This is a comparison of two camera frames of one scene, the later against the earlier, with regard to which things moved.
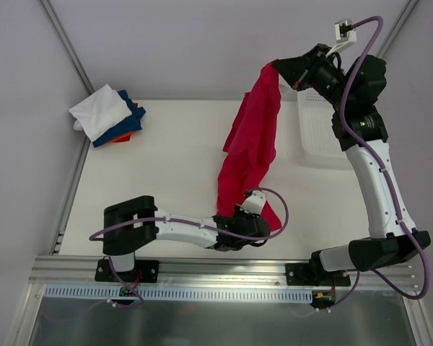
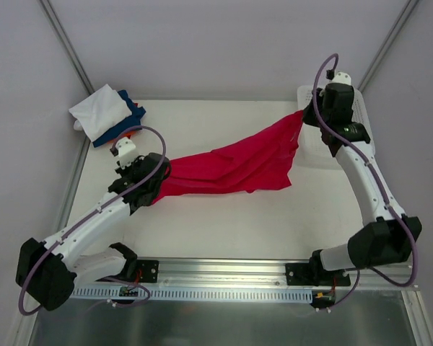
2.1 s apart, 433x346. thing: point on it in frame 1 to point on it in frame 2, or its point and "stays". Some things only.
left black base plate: x=145 y=272 stays
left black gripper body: x=248 y=219 to x=154 y=174
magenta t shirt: x=250 y=140 to x=263 y=162
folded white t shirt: x=99 y=112 stays
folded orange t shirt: x=125 y=138 stays
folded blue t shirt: x=132 y=123 stays
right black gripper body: x=307 y=69 to x=311 y=113
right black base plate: x=307 y=274 stays
